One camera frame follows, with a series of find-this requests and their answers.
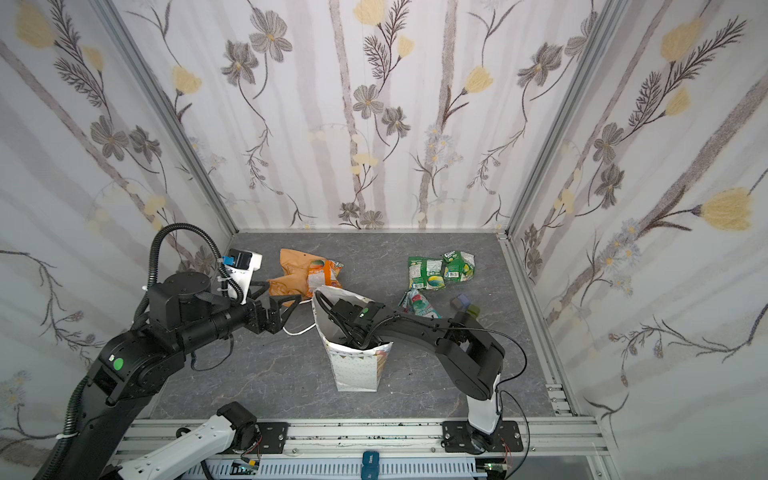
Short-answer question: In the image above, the teal snack packet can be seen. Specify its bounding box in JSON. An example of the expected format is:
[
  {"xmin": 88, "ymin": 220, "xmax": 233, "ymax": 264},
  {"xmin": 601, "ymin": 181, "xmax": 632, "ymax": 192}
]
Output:
[{"xmin": 400, "ymin": 288, "xmax": 441, "ymax": 318}]

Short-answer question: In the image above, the cartoon animal paper bag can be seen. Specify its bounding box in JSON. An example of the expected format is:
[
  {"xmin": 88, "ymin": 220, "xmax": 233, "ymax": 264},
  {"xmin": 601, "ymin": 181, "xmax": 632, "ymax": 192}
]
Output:
[{"xmin": 282, "ymin": 298, "xmax": 393, "ymax": 393}]

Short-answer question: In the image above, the green yellow snack packet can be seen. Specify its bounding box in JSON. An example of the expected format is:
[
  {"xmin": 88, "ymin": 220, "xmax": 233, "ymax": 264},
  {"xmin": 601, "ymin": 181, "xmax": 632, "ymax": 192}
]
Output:
[{"xmin": 442, "ymin": 250, "xmax": 475, "ymax": 283}]

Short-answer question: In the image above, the brown snack packet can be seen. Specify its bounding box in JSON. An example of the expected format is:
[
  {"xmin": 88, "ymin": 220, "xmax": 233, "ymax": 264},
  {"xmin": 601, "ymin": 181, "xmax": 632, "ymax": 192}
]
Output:
[{"xmin": 269, "ymin": 249, "xmax": 319, "ymax": 300}]

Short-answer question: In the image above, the orange snack packet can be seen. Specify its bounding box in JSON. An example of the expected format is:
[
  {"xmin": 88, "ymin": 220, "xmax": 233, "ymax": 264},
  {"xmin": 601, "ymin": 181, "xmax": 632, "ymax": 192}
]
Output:
[{"xmin": 307, "ymin": 258, "xmax": 343, "ymax": 297}]

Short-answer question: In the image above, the blue clip on rail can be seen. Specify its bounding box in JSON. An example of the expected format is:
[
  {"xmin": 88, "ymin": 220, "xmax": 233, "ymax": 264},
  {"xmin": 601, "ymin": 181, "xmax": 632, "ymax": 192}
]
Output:
[{"xmin": 360, "ymin": 450, "xmax": 380, "ymax": 480}]

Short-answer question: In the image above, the green block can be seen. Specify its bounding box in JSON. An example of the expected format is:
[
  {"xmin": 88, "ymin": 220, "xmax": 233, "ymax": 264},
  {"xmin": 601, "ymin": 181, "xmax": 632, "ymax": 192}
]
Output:
[{"xmin": 465, "ymin": 304, "xmax": 481, "ymax": 319}]

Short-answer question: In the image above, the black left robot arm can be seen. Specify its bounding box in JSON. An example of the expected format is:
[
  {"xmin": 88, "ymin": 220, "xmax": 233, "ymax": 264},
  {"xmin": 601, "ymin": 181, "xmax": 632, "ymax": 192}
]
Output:
[{"xmin": 36, "ymin": 223, "xmax": 301, "ymax": 479}]

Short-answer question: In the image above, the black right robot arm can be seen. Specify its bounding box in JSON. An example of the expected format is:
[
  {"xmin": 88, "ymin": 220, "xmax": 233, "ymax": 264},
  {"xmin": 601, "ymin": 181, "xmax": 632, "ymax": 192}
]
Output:
[{"xmin": 311, "ymin": 287, "xmax": 523, "ymax": 455}]

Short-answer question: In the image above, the aluminium rail base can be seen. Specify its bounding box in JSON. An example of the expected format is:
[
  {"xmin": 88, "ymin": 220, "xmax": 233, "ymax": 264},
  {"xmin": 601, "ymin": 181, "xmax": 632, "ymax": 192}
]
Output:
[{"xmin": 111, "ymin": 417, "xmax": 620, "ymax": 479}]

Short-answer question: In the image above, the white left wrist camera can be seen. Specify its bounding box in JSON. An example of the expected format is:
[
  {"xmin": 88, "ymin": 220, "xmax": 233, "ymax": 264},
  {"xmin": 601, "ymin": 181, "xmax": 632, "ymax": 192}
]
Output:
[{"xmin": 221, "ymin": 248, "xmax": 263, "ymax": 304}]

